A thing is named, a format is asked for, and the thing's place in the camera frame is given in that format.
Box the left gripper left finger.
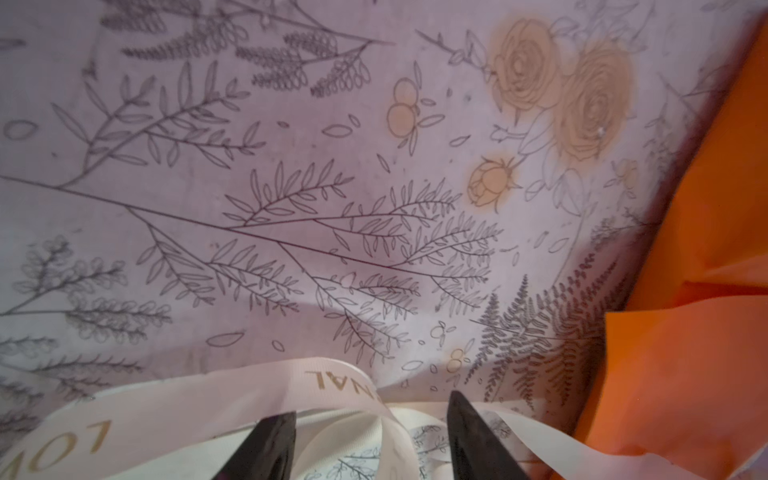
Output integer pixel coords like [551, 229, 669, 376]
[212, 412, 297, 480]

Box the cream ribbon string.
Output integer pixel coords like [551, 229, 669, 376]
[0, 356, 709, 480]

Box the orange wrapping paper sheet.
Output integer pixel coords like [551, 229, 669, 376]
[575, 20, 767, 479]

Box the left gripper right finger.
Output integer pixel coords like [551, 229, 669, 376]
[446, 391, 530, 480]

